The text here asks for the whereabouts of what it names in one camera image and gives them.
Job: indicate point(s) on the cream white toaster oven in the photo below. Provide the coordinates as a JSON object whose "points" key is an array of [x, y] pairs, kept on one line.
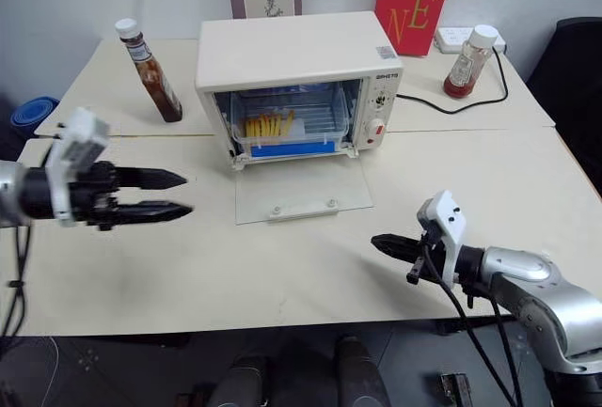
{"points": [[291, 50]]}

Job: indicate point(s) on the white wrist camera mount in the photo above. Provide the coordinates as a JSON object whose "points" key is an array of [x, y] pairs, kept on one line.
{"points": [[77, 136], [447, 219]]}

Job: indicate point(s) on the blue label strip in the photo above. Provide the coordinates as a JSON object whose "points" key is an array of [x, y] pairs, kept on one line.
{"points": [[291, 149]]}

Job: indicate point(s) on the white oven knob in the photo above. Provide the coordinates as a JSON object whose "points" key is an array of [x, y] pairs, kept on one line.
{"points": [[376, 126]]}

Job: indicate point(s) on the black chair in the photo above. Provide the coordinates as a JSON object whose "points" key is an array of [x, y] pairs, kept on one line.
{"points": [[569, 87]]}

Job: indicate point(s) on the red ketchup bottle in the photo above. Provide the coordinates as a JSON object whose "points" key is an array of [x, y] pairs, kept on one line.
{"points": [[465, 71]]}

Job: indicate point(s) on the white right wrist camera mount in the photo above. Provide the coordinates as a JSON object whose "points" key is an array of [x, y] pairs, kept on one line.
{"points": [[447, 219]]}

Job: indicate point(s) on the dark rounded shape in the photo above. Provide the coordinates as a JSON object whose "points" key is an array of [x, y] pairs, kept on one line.
{"points": [[359, 374], [240, 383]]}

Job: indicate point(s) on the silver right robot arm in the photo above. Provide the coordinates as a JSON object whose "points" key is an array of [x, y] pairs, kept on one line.
{"points": [[531, 285]]}

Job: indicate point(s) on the white power strip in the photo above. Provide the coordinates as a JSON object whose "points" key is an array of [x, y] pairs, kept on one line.
{"points": [[451, 38]]}

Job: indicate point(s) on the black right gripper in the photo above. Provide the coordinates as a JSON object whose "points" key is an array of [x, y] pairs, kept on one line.
{"points": [[430, 256]]}

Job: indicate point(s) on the red book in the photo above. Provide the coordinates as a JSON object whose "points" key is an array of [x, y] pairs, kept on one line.
{"points": [[414, 3]]}

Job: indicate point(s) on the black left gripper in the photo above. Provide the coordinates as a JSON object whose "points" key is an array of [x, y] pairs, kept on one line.
{"points": [[94, 191]]}

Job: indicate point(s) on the glass toaster oven door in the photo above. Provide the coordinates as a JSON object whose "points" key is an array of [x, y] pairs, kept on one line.
{"points": [[305, 186]]}

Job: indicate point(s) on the yellow french fries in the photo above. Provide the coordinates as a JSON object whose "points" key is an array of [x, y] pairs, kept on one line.
{"points": [[268, 126]]}

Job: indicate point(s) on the blue round stool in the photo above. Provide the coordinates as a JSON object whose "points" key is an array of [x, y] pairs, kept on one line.
{"points": [[30, 115]]}

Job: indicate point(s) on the small metal bracket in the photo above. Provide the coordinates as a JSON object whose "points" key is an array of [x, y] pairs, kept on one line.
{"points": [[455, 388]]}

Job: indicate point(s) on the clear plastic food container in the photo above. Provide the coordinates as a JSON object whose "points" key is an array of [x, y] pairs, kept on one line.
{"points": [[324, 115]]}

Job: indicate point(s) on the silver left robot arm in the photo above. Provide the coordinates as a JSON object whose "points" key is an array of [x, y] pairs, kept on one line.
{"points": [[14, 191]]}

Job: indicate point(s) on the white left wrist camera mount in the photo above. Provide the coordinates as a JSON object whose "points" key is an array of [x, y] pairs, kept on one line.
{"points": [[77, 136]]}

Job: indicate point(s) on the brown sauce bottle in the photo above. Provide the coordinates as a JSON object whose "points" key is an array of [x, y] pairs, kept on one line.
{"points": [[153, 80]]}

